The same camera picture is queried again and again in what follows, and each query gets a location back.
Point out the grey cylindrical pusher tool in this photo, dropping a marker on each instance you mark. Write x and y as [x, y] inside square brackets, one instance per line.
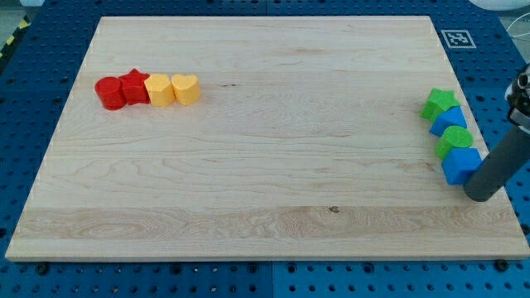
[509, 155]

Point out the yellow black hazard tape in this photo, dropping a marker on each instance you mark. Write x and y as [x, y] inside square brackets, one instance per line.
[15, 38]

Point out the white fiducial marker tag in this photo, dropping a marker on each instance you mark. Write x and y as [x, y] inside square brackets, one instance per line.
[458, 39]

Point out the white round object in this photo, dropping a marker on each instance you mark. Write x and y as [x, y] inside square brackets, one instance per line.
[500, 5]

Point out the green star block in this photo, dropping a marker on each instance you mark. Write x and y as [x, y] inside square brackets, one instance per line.
[438, 102]

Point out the blue cube block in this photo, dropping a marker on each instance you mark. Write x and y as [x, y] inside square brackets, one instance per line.
[460, 164]

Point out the red cylinder block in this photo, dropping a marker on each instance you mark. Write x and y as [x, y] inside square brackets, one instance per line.
[109, 90]

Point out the wooden board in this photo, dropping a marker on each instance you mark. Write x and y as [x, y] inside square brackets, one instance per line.
[306, 143]

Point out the green cylinder block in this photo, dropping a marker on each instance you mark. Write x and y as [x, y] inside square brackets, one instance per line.
[453, 137]

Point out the blue triangle block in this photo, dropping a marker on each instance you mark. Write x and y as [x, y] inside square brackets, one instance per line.
[452, 117]

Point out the yellow heart block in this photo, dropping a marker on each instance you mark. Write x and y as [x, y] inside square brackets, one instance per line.
[186, 88]

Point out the yellow hexagon block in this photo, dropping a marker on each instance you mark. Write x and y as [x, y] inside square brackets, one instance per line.
[160, 90]

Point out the red star block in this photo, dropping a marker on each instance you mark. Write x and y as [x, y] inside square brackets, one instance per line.
[133, 87]

